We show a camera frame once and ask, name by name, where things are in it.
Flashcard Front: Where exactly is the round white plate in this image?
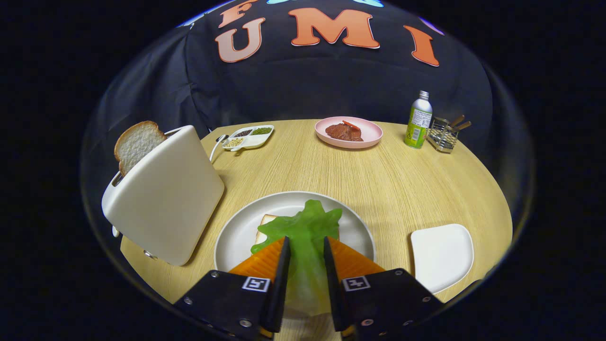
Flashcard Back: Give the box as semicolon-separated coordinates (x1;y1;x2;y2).
214;191;376;273

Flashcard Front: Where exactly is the white toaster cable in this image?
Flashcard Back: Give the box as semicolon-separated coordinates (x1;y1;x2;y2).
210;135;229;162

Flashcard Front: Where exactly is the white toaster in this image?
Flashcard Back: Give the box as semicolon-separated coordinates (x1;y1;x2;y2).
101;125;225;267

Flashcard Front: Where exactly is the green lettuce leaf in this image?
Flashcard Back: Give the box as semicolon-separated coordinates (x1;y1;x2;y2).
251;199;343;315

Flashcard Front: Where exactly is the metal bottle with green label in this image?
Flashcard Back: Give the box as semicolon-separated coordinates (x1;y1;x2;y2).
404;90;433;150

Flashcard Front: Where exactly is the brown crust bread slice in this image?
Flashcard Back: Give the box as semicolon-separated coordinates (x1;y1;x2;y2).
114;121;167;177

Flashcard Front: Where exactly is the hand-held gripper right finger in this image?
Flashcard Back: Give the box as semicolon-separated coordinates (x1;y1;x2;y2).
323;236;443;339

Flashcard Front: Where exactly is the metal wire holder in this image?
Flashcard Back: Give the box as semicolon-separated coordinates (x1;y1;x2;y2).
426;117;460;154

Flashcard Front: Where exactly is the black backdrop cloth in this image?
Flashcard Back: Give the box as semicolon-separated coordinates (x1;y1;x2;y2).
83;0;533;228

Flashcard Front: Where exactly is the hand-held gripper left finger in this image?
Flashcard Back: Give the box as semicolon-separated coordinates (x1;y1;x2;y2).
173;236;291;341

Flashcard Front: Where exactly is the pink plate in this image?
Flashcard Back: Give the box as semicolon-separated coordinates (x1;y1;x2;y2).
315;116;383;150

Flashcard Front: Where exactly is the red meat slice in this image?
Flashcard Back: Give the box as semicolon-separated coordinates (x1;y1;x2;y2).
325;122;364;142

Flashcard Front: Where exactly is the white divided dish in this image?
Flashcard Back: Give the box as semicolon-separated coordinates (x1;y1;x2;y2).
222;125;275;152

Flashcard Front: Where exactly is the white bread slice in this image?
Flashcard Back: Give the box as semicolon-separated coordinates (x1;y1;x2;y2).
256;214;278;245

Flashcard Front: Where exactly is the white square plate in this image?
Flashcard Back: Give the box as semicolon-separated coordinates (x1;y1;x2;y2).
410;224;474;294

